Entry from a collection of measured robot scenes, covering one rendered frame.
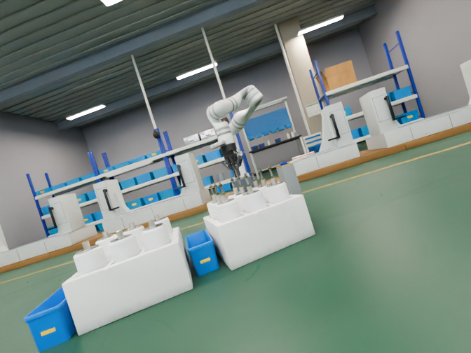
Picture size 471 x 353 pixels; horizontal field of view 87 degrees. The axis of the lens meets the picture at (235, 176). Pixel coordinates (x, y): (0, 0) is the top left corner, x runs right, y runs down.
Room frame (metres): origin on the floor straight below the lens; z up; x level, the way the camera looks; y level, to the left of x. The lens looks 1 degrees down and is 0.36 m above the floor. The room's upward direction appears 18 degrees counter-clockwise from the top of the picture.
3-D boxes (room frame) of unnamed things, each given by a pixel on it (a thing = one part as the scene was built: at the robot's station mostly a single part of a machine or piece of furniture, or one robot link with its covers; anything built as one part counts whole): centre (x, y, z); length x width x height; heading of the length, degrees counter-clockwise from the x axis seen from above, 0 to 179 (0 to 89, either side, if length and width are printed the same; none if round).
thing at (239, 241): (1.19, -0.01, 0.09); 0.39 x 0.39 x 0.18; 16
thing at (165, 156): (6.41, 2.34, 0.97); 5.51 x 0.64 x 1.94; 84
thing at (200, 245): (1.15, 0.25, 0.06); 0.30 x 0.11 x 0.12; 13
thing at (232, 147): (1.19, -0.01, 0.45); 0.08 x 0.08 x 0.09
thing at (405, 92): (5.67, -4.04, 0.90); 0.50 x 0.38 x 0.21; 175
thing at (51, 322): (0.94, 0.75, 0.06); 0.30 x 0.11 x 0.12; 13
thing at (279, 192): (1.11, -0.16, 0.16); 0.10 x 0.10 x 0.18
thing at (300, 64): (7.34, -2.75, 2.00); 0.56 x 0.56 x 4.00; 84
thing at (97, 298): (1.04, 0.50, 0.09); 0.39 x 0.39 x 0.18; 13
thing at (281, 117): (6.77, -1.26, 0.94); 1.40 x 0.70 x 1.89; 84
